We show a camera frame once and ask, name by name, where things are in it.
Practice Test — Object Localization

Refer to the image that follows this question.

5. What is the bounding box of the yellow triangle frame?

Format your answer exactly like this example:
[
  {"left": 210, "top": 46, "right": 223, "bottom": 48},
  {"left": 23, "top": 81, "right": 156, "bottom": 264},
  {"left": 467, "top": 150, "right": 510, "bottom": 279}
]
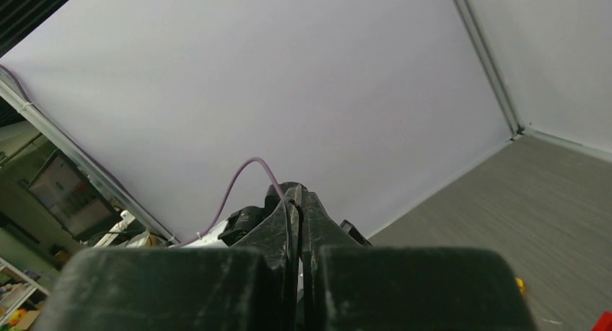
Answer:
[{"left": 515, "top": 277, "right": 526, "bottom": 296}]

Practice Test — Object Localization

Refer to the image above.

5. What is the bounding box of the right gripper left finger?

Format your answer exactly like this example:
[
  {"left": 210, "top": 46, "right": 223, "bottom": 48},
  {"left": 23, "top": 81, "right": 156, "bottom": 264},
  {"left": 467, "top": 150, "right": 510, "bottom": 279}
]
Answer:
[{"left": 34, "top": 183, "right": 303, "bottom": 330}]

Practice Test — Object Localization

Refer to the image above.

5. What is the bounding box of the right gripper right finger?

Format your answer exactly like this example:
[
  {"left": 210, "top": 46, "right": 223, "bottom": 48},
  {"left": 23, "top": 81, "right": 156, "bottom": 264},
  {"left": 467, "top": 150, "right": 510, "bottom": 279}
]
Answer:
[{"left": 302, "top": 192, "right": 536, "bottom": 330}]

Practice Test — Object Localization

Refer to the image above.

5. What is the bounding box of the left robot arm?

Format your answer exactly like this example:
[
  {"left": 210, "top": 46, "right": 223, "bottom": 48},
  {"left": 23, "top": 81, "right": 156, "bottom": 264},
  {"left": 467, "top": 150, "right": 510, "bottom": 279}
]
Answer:
[{"left": 173, "top": 182, "right": 372, "bottom": 257}]

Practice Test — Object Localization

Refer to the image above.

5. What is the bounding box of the red compartment bin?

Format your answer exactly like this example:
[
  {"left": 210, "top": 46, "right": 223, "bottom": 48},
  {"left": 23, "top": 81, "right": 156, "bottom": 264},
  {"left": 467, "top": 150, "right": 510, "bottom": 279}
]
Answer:
[{"left": 591, "top": 311, "right": 612, "bottom": 331}]

